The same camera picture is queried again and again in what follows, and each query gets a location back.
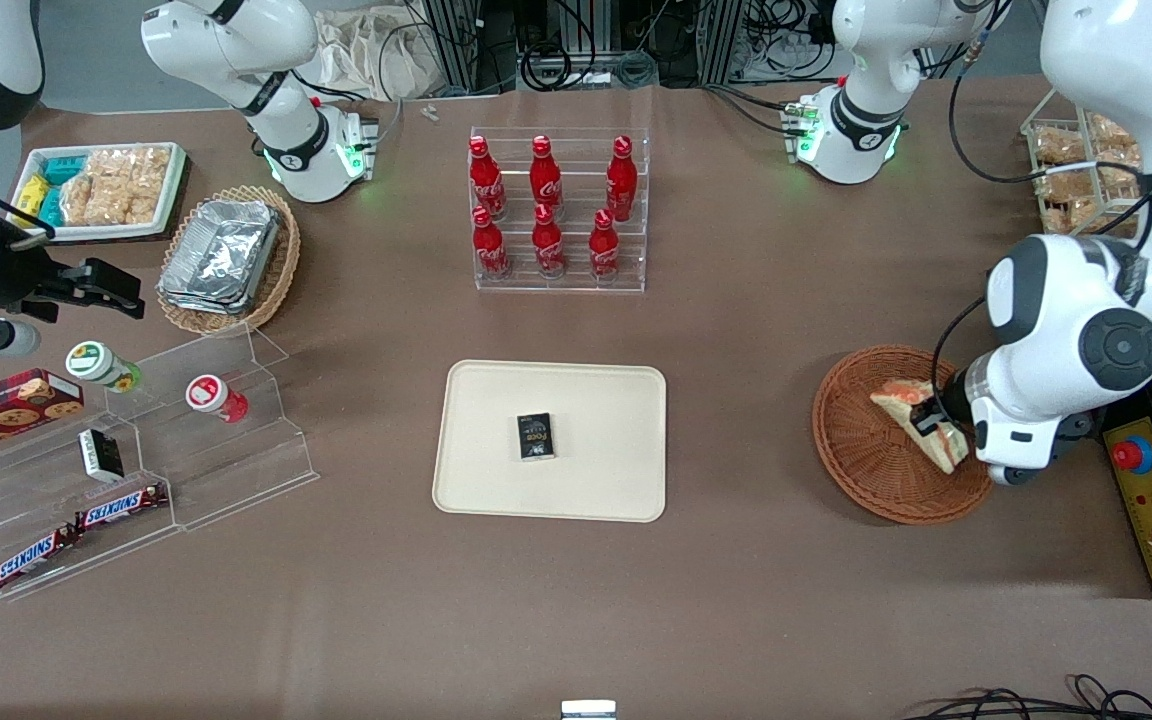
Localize triangle sandwich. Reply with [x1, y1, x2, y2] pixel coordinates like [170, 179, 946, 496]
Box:
[869, 377, 972, 475]

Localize white rectangular snack tray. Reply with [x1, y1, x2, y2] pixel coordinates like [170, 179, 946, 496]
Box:
[11, 142, 187, 244]

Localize round brown wicker basket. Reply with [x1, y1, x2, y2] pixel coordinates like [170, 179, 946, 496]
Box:
[812, 345, 995, 526]

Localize oval tan wicker basket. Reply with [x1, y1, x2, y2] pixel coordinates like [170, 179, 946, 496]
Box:
[156, 185, 302, 336]

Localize beige plastic tray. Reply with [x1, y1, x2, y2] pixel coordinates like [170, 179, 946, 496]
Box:
[432, 360, 668, 523]

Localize green lid cup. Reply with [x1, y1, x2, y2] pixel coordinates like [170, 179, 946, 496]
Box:
[66, 341, 144, 393]

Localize clear rice cracker pack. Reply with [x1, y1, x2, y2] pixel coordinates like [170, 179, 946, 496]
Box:
[58, 175, 117, 227]
[84, 148, 169, 181]
[116, 175, 173, 225]

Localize stacked foil containers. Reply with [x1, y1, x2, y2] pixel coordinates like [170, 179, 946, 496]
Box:
[158, 198, 282, 316]

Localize red cookie box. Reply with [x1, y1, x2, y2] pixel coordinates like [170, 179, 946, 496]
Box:
[0, 369, 85, 463]

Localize red lid cup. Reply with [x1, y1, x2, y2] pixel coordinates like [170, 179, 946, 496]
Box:
[185, 374, 250, 424]

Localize small black white box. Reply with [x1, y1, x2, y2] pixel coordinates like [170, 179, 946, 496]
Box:
[78, 428, 125, 484]

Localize snickers bar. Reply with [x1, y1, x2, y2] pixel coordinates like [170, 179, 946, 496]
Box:
[0, 527, 77, 591]
[73, 483, 170, 532]

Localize clear acrylic step shelf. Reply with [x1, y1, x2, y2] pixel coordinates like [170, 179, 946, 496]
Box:
[0, 322, 320, 603]

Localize rice cracker snack pack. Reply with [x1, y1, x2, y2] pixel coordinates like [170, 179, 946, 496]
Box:
[1041, 168, 1102, 206]
[1056, 198, 1137, 236]
[1086, 112, 1142, 166]
[1034, 128, 1087, 166]

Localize beige cloth bag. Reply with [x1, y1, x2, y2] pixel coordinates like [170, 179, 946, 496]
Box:
[311, 8, 437, 101]

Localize red cola bottle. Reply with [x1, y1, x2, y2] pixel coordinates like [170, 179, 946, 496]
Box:
[471, 206, 513, 281]
[605, 135, 639, 223]
[588, 208, 623, 283]
[530, 135, 564, 213]
[468, 136, 508, 221]
[531, 204, 568, 279]

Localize small black card box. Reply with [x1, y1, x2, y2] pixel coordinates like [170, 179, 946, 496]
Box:
[516, 412, 557, 462]

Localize clear acrylic bottle rack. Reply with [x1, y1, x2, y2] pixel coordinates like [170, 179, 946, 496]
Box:
[469, 126, 651, 294]

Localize black floor cables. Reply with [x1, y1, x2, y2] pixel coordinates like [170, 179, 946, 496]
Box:
[901, 675, 1152, 720]

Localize white wire rack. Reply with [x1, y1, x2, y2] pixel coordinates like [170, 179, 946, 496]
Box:
[1021, 88, 1152, 239]

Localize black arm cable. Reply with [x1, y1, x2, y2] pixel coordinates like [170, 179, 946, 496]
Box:
[946, 20, 1152, 251]

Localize coiled black cable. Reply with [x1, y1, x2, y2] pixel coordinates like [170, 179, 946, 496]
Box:
[519, 40, 597, 93]

